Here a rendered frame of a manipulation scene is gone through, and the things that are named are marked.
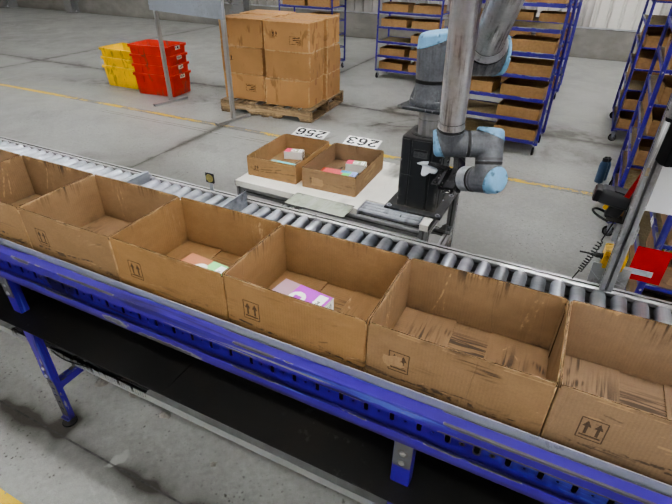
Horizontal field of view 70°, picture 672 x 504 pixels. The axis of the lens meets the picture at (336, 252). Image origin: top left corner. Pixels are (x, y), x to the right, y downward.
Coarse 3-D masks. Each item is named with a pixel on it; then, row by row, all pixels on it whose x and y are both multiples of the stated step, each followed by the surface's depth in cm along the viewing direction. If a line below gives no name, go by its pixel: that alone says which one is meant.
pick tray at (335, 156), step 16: (336, 144) 256; (320, 160) 245; (336, 160) 259; (368, 160) 253; (304, 176) 229; (320, 176) 225; (336, 176) 222; (368, 176) 233; (336, 192) 226; (352, 192) 222
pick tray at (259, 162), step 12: (276, 144) 262; (288, 144) 270; (300, 144) 267; (312, 144) 264; (324, 144) 260; (252, 156) 244; (264, 156) 254; (276, 156) 263; (312, 156) 243; (252, 168) 241; (264, 168) 238; (276, 168) 235; (288, 168) 232; (300, 168) 235; (276, 180) 238; (288, 180) 235; (300, 180) 238
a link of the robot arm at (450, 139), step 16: (464, 0) 130; (480, 0) 131; (464, 16) 133; (448, 32) 139; (464, 32) 135; (448, 48) 141; (464, 48) 138; (448, 64) 143; (464, 64) 141; (448, 80) 146; (464, 80) 145; (448, 96) 149; (464, 96) 148; (448, 112) 152; (464, 112) 153; (448, 128) 155; (464, 128) 157; (448, 144) 159; (464, 144) 158
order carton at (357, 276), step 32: (256, 256) 131; (288, 256) 146; (320, 256) 140; (352, 256) 135; (384, 256) 130; (256, 288) 115; (320, 288) 141; (352, 288) 140; (384, 288) 135; (256, 320) 122; (288, 320) 116; (320, 320) 111; (352, 320) 106; (320, 352) 116; (352, 352) 111
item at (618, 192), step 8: (600, 184) 157; (592, 192) 160; (600, 192) 154; (608, 192) 153; (616, 192) 153; (624, 192) 153; (600, 200) 155; (608, 200) 154; (616, 200) 153; (624, 200) 152; (608, 208) 157; (616, 208) 156; (624, 208) 153; (608, 216) 157; (616, 216) 157
